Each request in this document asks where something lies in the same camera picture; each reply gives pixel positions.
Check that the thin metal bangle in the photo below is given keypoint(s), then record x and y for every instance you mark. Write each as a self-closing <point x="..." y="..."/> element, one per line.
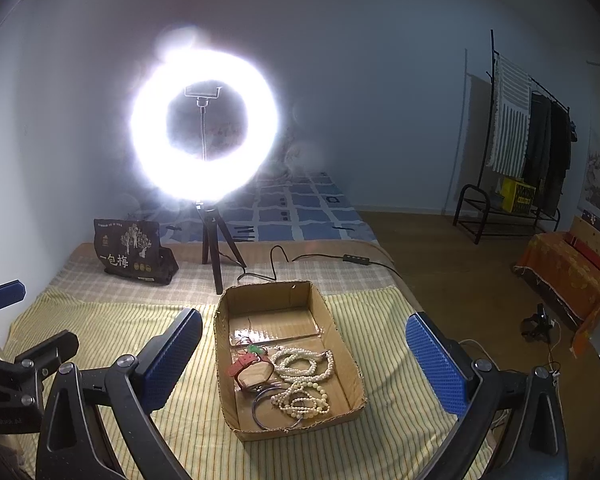
<point x="254" y="410"/>

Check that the small black device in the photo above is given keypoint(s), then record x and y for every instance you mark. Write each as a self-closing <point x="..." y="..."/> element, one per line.
<point x="537" y="325"/>

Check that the wooden board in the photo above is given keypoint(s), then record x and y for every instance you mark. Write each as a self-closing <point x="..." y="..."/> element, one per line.
<point x="597" y="240"/>

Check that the phone holder clamp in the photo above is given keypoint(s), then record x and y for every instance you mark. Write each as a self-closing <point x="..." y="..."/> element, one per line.
<point x="202" y="91"/>

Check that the long red box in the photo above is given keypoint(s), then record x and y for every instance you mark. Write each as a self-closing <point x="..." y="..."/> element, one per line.
<point x="585" y="250"/>

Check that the striped towel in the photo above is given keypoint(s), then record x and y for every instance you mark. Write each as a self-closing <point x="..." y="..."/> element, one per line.
<point x="510" y="110"/>

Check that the yellow crate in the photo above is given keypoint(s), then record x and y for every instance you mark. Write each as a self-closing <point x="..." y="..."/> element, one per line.
<point x="519" y="195"/>

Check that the orange covered bench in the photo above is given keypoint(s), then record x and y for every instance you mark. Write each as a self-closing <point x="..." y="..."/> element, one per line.
<point x="560" y="270"/>

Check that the grey-green hanging garment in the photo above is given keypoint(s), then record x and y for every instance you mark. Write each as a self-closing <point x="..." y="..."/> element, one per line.
<point x="537" y="140"/>

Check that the cardboard box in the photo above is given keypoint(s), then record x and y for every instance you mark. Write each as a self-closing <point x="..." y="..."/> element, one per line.
<point x="275" y="305"/>

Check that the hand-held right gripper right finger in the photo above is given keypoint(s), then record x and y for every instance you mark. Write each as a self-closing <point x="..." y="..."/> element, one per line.
<point x="437" y="360"/>

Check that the black metal shoe rack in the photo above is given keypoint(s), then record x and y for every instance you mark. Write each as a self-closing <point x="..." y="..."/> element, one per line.
<point x="472" y="210"/>

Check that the black hanging garment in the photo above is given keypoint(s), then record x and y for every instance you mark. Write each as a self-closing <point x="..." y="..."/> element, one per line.
<point x="560" y="160"/>

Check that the yellow striped cloth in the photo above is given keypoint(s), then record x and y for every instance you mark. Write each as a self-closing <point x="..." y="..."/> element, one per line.
<point x="375" y="320"/>

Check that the black printed bag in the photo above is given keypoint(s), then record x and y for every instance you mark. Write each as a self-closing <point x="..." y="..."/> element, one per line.
<point x="130" y="250"/>

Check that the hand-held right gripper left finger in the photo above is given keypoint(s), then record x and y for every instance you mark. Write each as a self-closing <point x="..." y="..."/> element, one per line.
<point x="170" y="360"/>

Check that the plaid blanket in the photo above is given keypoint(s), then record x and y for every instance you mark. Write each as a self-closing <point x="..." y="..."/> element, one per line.
<point x="80" y="270"/>

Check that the black tripod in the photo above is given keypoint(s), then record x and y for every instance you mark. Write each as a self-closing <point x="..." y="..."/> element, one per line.
<point x="215" y="260"/>

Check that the black clothes rack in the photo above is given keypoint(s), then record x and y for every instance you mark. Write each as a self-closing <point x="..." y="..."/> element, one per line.
<point x="492" y="60"/>

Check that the blue patterned bed sheet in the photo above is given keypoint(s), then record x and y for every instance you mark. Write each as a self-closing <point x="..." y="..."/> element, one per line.
<point x="310" y="215"/>

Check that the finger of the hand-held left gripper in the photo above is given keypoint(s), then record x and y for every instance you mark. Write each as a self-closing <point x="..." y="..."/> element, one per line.
<point x="50" y="347"/>
<point x="5" y="294"/>

